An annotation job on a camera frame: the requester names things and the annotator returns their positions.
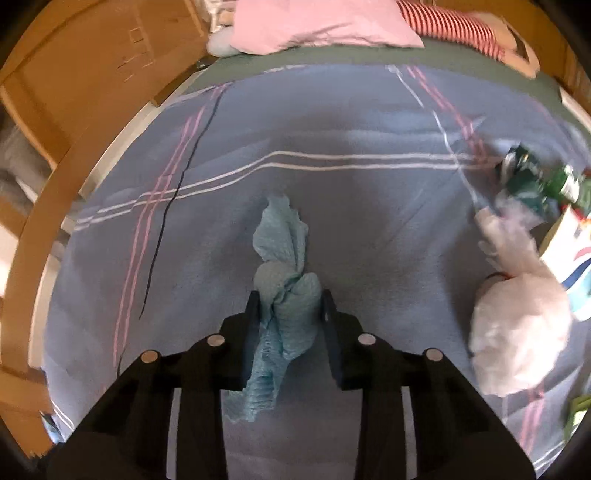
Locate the light blue face mask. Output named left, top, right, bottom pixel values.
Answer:
left=223, top=196, right=322, bottom=423

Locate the large white crumpled tissue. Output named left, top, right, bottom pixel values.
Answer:
left=469, top=208, right=572, bottom=397

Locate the green paper scrap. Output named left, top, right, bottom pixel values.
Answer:
left=564, top=394, right=591, bottom=442

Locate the white paper cup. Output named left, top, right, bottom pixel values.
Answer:
left=539, top=206, right=591, bottom=322

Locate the dark green foil wrapper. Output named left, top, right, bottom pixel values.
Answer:
left=495, top=145, right=560, bottom=222

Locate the green snack wrapper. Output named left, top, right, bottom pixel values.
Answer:
left=546, top=165, right=590, bottom=218

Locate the blue striped blanket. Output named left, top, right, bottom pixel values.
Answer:
left=42, top=64, right=590, bottom=479

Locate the striped plush doll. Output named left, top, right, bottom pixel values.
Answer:
left=399, top=1, right=540, bottom=79

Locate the pink pillow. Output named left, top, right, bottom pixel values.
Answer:
left=207, top=1, right=424, bottom=58

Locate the wooden bed frame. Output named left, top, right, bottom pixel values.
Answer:
left=1, top=1, right=590, bottom=466

